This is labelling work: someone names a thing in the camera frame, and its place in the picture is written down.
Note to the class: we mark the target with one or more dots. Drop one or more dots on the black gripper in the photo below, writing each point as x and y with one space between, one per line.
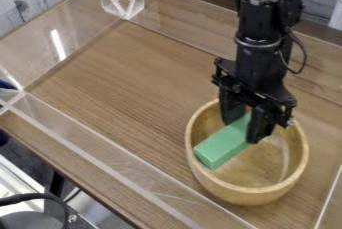
251 82

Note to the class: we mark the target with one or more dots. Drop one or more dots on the green rectangular block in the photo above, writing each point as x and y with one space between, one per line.
224 145

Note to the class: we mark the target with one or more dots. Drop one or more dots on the brown wooden bowl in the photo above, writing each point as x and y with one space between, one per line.
264 172

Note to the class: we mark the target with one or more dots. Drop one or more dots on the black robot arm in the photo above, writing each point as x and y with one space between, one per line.
267 21

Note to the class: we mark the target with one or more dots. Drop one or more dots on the black table leg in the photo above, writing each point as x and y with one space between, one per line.
57 184

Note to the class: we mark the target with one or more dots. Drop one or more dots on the blue object at edge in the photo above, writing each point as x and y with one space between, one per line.
7 85

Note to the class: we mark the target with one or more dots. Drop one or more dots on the clear acrylic enclosure wall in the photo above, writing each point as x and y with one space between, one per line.
110 88

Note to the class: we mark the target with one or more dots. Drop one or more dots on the black metal bracket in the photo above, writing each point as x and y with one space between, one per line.
77 220

